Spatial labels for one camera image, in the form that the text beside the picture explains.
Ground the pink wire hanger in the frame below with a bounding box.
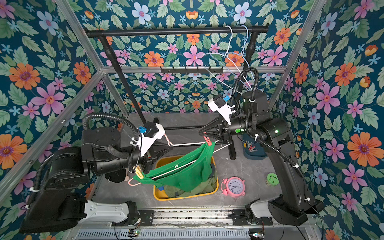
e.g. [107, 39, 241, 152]
[127, 133, 232, 187]

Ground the green tank top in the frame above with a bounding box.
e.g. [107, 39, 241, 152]
[133, 143, 215, 192]

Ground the olive grey tank top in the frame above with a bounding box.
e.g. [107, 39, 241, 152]
[164, 177, 217, 198]

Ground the white wire hanger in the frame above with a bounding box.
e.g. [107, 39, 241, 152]
[204, 25, 250, 76]
[221, 25, 263, 94]

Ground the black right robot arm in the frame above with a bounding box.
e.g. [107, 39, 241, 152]
[199, 90, 324, 227]

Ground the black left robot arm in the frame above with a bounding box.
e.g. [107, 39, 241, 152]
[20, 127, 140, 234]

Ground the dark teal tray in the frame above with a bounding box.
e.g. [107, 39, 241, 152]
[242, 134, 267, 160]

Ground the doll with striped shirt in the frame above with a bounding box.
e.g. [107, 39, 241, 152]
[105, 170, 130, 184]

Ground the yellow plastic tray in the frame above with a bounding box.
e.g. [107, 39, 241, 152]
[153, 157, 219, 201]

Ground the pink alarm clock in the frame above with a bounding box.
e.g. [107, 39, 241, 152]
[221, 177, 246, 198]

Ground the green round smiley toy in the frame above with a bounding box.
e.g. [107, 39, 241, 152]
[266, 173, 280, 187]

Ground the black clothes rack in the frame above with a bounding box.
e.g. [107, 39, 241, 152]
[84, 25, 269, 161]

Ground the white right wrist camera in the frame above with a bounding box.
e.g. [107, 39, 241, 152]
[208, 95, 235, 125]

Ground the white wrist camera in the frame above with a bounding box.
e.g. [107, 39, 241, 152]
[130, 122, 165, 157]
[208, 95, 235, 125]

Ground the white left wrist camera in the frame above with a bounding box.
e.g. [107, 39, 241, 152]
[130, 122, 165, 157]

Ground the black corrugated cable left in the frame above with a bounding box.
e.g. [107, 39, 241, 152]
[23, 113, 142, 211]

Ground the black corrugated cable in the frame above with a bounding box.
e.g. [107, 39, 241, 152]
[23, 113, 142, 211]
[229, 66, 305, 178]

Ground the black corrugated cable right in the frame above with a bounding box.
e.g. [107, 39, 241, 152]
[229, 66, 305, 178]

